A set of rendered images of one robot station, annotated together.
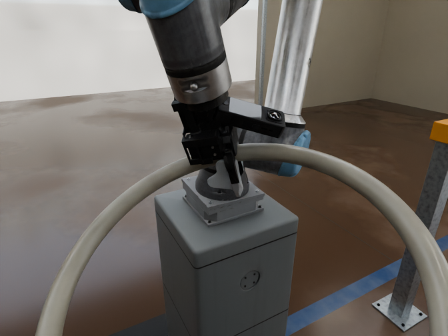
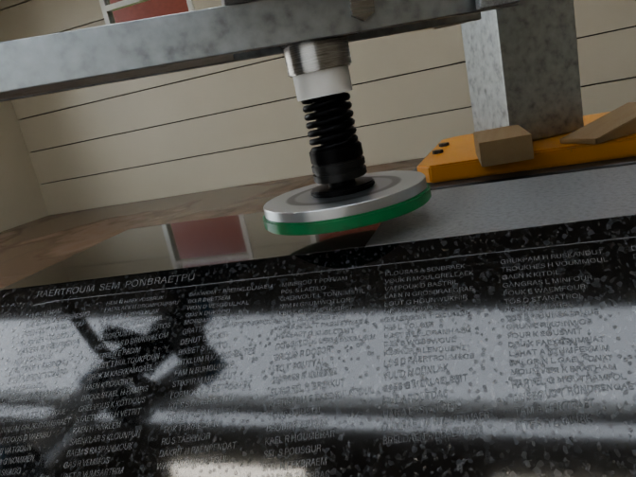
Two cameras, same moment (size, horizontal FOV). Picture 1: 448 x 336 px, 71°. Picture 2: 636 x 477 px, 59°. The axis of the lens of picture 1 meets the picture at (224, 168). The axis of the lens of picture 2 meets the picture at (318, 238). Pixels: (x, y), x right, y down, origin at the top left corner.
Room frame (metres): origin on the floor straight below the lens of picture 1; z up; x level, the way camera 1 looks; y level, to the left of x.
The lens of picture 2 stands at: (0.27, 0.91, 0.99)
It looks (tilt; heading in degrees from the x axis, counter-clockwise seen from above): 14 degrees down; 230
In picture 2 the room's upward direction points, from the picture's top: 12 degrees counter-clockwise
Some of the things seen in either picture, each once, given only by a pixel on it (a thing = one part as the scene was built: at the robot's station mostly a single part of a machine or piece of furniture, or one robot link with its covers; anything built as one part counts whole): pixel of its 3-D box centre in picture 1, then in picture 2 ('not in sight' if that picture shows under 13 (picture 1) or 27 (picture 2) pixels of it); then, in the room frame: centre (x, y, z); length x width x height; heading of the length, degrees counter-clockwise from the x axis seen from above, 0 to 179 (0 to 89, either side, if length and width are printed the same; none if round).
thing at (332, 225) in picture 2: not in sight; (344, 197); (-0.23, 0.38, 0.85); 0.22 x 0.22 x 0.04
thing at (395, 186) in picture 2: not in sight; (344, 194); (-0.23, 0.38, 0.86); 0.21 x 0.21 x 0.01
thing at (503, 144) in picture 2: not in sight; (501, 144); (-0.82, 0.26, 0.81); 0.20 x 0.10 x 0.05; 36
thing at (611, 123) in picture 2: not in sight; (612, 122); (-1.00, 0.42, 0.80); 0.20 x 0.10 x 0.05; 158
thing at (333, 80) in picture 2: not in sight; (322, 81); (-0.23, 0.38, 1.00); 0.07 x 0.07 x 0.04
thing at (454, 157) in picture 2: not in sight; (527, 142); (-1.07, 0.18, 0.76); 0.49 x 0.49 x 0.05; 28
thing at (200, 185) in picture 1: (223, 174); not in sight; (1.00, 0.00, 0.98); 0.19 x 0.19 x 0.10
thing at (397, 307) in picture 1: (423, 229); not in sight; (1.29, -0.98, 0.54); 0.20 x 0.20 x 1.09; 28
